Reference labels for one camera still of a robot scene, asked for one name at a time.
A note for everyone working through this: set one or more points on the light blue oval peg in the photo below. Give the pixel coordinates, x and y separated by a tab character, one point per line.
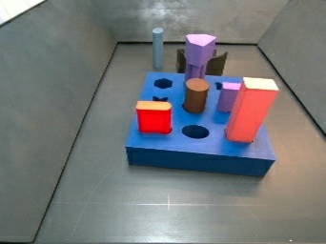
158	48

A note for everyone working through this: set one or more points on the blue shape sorter board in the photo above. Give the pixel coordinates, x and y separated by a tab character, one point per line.
196	146

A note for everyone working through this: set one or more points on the red block peg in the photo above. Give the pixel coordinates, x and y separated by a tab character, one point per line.
154	116

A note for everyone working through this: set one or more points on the brown cylinder peg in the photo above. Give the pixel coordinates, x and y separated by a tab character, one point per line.
197	89

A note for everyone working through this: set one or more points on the small purple block peg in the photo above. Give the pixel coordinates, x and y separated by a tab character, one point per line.
228	96

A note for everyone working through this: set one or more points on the black curved stand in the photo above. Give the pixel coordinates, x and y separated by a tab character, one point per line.
216	64

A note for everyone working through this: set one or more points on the tall salmon rectangular peg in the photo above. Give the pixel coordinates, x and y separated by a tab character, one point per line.
253	102

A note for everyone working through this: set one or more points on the tall purple pentagon peg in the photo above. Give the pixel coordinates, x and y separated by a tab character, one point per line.
199	53

